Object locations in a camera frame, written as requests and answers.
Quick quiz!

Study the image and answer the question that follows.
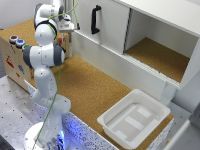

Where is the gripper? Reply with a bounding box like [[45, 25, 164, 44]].
[[56, 15, 81, 34]]

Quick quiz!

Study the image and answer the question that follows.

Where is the white sliding door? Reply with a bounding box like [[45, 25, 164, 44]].
[[73, 0, 131, 56]]

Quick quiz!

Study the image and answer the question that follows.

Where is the green button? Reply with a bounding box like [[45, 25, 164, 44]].
[[21, 43, 31, 52]]

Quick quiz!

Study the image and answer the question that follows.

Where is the blue button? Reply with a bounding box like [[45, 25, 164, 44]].
[[15, 38, 26, 49]]

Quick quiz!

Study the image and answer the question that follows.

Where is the red button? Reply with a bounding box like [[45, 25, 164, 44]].
[[9, 34, 19, 45]]

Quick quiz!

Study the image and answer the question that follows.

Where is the white cabinet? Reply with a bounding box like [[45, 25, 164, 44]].
[[70, 0, 200, 108]]

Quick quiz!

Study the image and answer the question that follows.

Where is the white plastic box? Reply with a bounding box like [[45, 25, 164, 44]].
[[96, 88, 172, 150]]

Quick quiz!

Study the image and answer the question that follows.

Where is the black door handle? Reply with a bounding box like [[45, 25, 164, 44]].
[[90, 4, 102, 36]]

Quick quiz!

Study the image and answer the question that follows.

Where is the green cable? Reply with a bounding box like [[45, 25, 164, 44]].
[[32, 0, 81, 150]]

